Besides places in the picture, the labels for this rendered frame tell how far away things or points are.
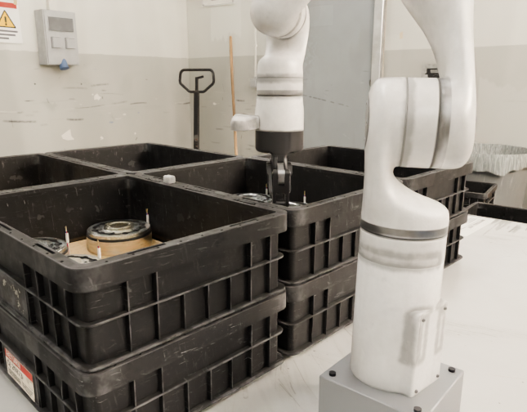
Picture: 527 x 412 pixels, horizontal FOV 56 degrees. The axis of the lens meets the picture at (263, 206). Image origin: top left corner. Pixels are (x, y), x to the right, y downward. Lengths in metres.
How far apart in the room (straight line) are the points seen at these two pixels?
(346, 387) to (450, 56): 0.36
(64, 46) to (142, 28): 0.89
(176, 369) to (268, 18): 0.47
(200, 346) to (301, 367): 0.20
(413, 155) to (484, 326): 0.48
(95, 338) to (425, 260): 0.34
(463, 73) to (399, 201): 0.14
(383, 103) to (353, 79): 3.59
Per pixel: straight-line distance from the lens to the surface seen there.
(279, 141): 0.75
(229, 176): 1.09
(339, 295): 0.81
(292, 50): 0.79
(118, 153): 1.39
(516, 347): 0.89
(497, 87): 3.72
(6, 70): 4.30
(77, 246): 0.89
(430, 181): 0.98
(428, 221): 0.52
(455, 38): 0.55
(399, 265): 0.53
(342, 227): 0.78
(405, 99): 0.51
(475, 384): 0.77
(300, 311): 0.74
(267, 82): 0.75
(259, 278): 0.65
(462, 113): 0.51
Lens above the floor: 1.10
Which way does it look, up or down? 14 degrees down
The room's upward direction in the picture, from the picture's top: straight up
